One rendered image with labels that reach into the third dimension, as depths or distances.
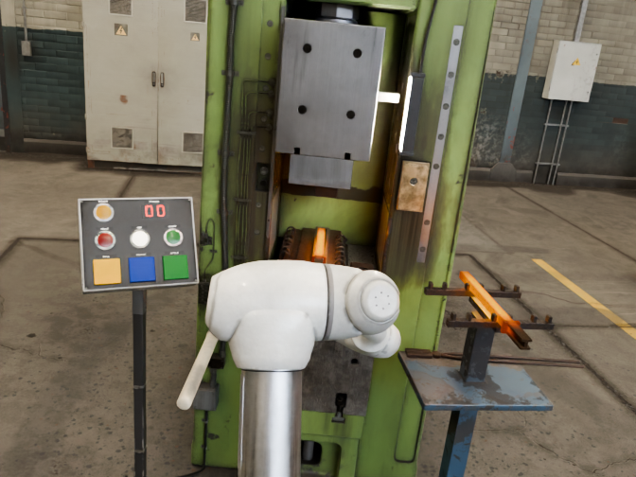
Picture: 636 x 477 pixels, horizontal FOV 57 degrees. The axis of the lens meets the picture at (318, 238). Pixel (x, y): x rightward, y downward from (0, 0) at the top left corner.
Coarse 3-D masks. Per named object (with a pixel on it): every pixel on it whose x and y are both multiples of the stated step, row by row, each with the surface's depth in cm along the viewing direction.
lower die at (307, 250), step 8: (296, 232) 234; (304, 232) 232; (312, 232) 233; (328, 232) 231; (336, 232) 235; (296, 240) 224; (304, 240) 222; (312, 240) 223; (328, 240) 224; (288, 248) 216; (296, 248) 216; (304, 248) 214; (312, 248) 215; (328, 248) 216; (288, 256) 207; (296, 256) 208; (304, 256) 206; (328, 256) 208; (336, 264) 202
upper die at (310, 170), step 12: (300, 156) 186; (312, 156) 185; (348, 156) 190; (300, 168) 187; (312, 168) 187; (324, 168) 187; (336, 168) 186; (348, 168) 186; (300, 180) 188; (312, 180) 188; (324, 180) 188; (336, 180) 188; (348, 180) 187
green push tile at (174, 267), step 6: (162, 258) 182; (168, 258) 182; (174, 258) 182; (180, 258) 183; (186, 258) 184; (168, 264) 181; (174, 264) 182; (180, 264) 182; (186, 264) 183; (168, 270) 181; (174, 270) 182; (180, 270) 182; (186, 270) 183; (168, 276) 181; (174, 276) 181; (180, 276) 182; (186, 276) 183
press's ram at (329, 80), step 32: (288, 32) 174; (320, 32) 173; (352, 32) 173; (384, 32) 173; (288, 64) 177; (320, 64) 176; (352, 64) 176; (288, 96) 180; (320, 96) 179; (352, 96) 179; (384, 96) 197; (288, 128) 183; (320, 128) 182; (352, 128) 182
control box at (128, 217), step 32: (96, 224) 176; (128, 224) 179; (160, 224) 183; (192, 224) 187; (96, 256) 174; (128, 256) 178; (160, 256) 181; (192, 256) 185; (96, 288) 173; (128, 288) 176; (160, 288) 186
